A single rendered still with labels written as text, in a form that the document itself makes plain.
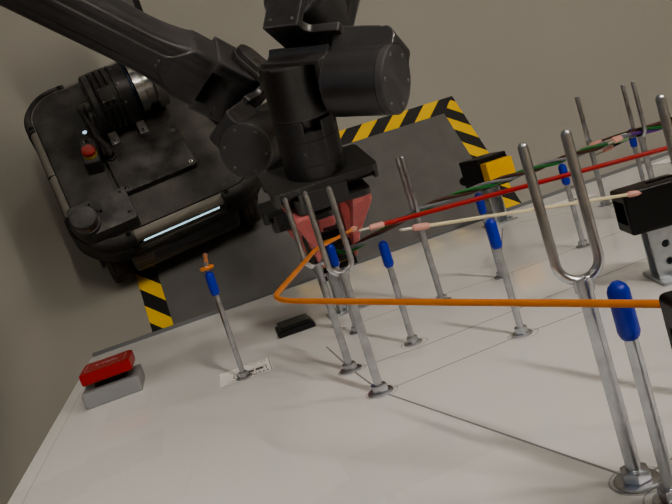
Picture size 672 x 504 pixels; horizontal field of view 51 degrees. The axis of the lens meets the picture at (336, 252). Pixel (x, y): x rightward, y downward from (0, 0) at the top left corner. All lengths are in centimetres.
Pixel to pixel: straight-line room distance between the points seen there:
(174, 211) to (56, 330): 48
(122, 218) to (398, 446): 154
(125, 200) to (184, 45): 116
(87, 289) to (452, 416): 179
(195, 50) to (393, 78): 26
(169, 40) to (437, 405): 49
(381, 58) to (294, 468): 32
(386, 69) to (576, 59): 215
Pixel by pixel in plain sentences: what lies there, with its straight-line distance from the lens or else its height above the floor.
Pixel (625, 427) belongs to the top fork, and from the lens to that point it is 30.
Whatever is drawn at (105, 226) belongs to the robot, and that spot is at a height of 28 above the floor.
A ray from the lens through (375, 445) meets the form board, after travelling 41.
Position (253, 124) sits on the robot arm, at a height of 124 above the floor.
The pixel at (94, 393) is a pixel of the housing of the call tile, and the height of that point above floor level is 113.
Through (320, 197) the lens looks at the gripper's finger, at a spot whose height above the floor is 126.
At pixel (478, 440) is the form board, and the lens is 38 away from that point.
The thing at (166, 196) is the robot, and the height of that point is 24.
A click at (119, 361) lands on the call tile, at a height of 113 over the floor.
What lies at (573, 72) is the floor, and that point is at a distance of 265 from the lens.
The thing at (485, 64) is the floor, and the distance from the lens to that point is 260.
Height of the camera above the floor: 178
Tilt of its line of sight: 59 degrees down
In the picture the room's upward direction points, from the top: straight up
